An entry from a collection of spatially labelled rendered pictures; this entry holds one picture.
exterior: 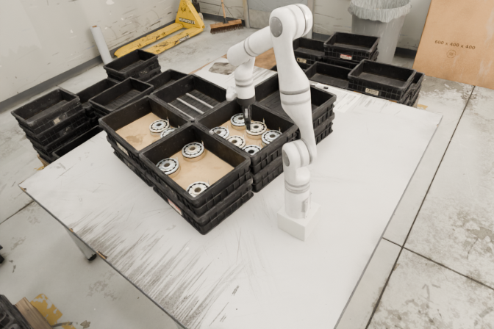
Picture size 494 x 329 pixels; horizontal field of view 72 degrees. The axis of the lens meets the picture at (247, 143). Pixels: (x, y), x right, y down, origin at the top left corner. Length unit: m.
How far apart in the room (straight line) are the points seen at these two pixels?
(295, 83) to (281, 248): 0.66
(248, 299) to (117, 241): 0.60
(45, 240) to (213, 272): 1.64
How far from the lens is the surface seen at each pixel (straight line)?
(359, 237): 1.42
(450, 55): 3.95
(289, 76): 1.00
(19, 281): 2.64
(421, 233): 2.41
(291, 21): 0.97
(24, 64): 4.55
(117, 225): 1.60
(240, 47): 1.21
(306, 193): 1.24
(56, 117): 2.87
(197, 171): 1.50
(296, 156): 1.10
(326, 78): 3.00
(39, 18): 4.55
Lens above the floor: 1.85
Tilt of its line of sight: 40 degrees down
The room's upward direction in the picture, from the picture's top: 7 degrees counter-clockwise
